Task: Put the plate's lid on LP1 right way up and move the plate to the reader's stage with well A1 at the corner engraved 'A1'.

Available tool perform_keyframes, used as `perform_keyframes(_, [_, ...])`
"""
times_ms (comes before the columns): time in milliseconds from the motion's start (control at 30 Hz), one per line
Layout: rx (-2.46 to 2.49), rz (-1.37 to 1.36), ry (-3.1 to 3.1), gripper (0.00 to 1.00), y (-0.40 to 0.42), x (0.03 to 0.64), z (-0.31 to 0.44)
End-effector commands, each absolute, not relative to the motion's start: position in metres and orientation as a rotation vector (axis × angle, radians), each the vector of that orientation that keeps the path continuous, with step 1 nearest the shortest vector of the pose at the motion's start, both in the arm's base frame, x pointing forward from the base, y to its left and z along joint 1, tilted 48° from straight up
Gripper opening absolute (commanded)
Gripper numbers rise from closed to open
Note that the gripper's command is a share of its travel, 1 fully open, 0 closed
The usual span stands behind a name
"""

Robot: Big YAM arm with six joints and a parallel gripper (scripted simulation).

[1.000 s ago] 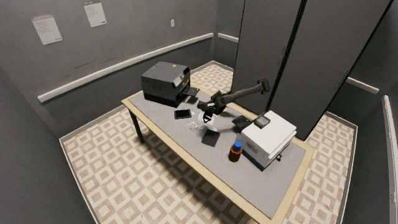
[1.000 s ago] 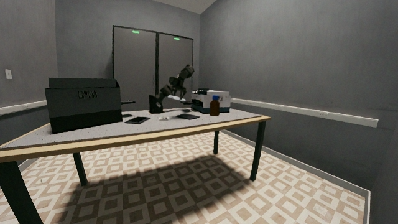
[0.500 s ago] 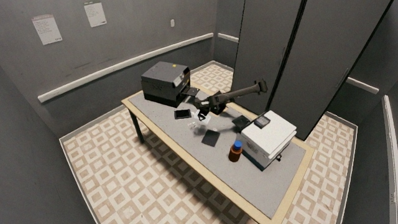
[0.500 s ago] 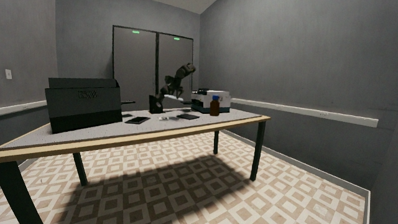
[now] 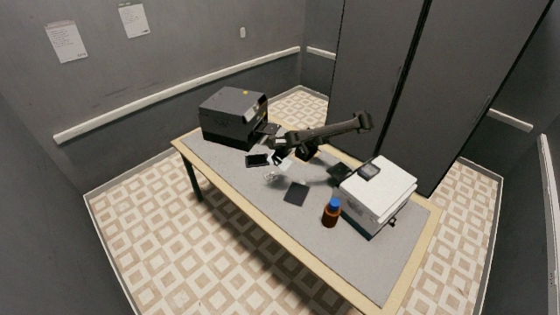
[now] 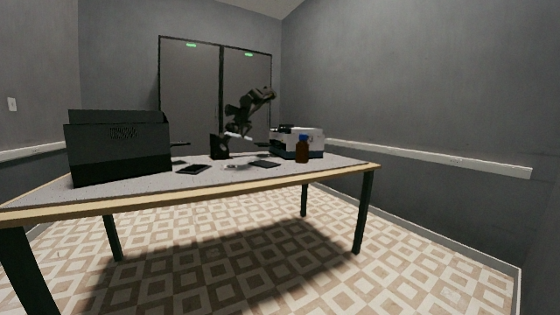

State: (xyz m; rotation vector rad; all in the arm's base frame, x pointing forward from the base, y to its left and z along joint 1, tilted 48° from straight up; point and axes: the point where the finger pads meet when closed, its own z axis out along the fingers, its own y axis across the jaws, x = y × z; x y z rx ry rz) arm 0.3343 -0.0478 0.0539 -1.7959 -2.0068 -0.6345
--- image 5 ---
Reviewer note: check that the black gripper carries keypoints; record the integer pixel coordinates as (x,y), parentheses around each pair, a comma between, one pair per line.
(284,154)

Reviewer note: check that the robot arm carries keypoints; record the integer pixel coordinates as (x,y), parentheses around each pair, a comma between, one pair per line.
(321,135)

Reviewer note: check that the brown bottle with blue cap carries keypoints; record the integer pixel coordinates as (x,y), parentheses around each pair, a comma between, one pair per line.
(330,215)

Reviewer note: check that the white multi-well plate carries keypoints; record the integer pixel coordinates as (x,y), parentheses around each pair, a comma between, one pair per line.
(284,165)

